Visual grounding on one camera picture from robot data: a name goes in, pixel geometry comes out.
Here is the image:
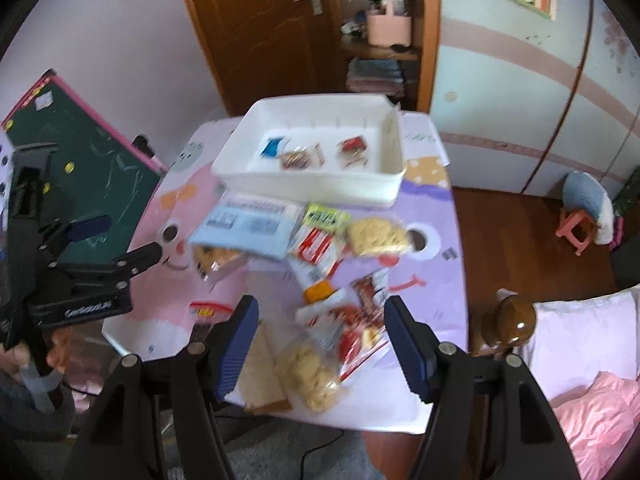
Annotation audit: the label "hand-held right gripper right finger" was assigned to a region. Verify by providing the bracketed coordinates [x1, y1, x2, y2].
[382, 295, 581, 480]

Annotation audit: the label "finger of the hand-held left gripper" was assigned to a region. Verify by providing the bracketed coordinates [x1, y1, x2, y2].
[50, 241, 165, 291]
[37, 214, 112, 261]

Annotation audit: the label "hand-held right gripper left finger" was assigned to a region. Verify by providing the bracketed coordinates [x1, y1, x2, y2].
[65, 295, 261, 480]

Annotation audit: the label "beige packet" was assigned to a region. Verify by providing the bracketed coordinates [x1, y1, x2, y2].
[225, 322, 293, 413]

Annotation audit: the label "red white picture packet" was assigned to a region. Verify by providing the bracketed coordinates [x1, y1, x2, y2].
[294, 287, 393, 378]

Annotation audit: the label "clear yellow cracker packet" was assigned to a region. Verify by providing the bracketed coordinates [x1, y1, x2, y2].
[272, 342, 346, 413]

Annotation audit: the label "clear yellow rice crisp packet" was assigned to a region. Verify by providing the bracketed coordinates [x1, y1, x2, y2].
[346, 216, 416, 257]

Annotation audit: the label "large blue white bag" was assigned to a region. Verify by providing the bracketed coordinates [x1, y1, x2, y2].
[189, 191, 307, 261]

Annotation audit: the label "white plastic bin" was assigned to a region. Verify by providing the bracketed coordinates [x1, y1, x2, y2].
[210, 94, 407, 210]

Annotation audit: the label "person's left hand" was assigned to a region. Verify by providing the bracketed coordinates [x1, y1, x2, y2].
[0, 330, 71, 378]

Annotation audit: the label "small red packet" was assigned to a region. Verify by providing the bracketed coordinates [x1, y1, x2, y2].
[189, 300, 233, 323]

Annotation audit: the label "pastel cartoon tablecloth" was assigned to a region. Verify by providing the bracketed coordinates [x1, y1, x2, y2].
[101, 112, 470, 435]

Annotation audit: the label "yellow cake packet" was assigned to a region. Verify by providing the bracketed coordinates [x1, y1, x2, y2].
[192, 245, 251, 283]

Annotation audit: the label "orange white packet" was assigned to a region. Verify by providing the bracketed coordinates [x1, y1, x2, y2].
[290, 259, 337, 305]

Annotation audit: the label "grey rug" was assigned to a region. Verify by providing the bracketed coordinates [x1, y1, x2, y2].
[200, 407, 386, 480]

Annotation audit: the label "red white striped packet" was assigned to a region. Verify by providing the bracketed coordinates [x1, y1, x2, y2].
[287, 225, 348, 278]

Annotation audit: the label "green pastry packet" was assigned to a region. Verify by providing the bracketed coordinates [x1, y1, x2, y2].
[302, 202, 352, 235]

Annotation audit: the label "small blue packet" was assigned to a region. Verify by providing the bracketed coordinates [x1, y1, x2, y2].
[259, 136, 292, 158]

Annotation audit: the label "clear brown snack packet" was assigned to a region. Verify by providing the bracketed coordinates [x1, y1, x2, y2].
[279, 149, 312, 171]

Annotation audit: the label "clear red brown packet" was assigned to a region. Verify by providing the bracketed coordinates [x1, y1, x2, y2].
[336, 136, 370, 168]

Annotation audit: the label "pink plastic stool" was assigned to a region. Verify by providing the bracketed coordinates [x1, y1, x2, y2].
[556, 207, 601, 256]
[562, 171, 617, 246]

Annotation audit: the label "pink blanket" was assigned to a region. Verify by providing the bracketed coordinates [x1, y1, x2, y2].
[550, 371, 640, 480]

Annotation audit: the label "dark furniture piece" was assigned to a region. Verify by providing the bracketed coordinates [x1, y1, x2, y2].
[609, 245, 640, 292]

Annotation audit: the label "wooden door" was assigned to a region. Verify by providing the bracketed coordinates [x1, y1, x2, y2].
[172, 0, 346, 117]

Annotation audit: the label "folded towels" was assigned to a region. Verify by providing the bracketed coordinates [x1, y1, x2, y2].
[346, 57, 407, 97]

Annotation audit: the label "light blue wardrobe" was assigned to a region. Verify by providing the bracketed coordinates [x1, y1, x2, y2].
[430, 0, 640, 196]

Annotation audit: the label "wooden shelf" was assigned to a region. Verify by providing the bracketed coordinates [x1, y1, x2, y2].
[327, 0, 443, 113]

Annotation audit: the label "pink basket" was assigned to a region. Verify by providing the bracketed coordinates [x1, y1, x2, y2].
[366, 9, 415, 47]

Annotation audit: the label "green chalkboard pink frame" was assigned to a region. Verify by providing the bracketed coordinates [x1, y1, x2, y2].
[1, 70, 168, 266]

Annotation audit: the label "wooden bed post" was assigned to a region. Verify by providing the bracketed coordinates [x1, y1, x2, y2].
[470, 289, 538, 358]

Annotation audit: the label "black cable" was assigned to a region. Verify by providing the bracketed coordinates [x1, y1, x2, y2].
[297, 427, 346, 480]

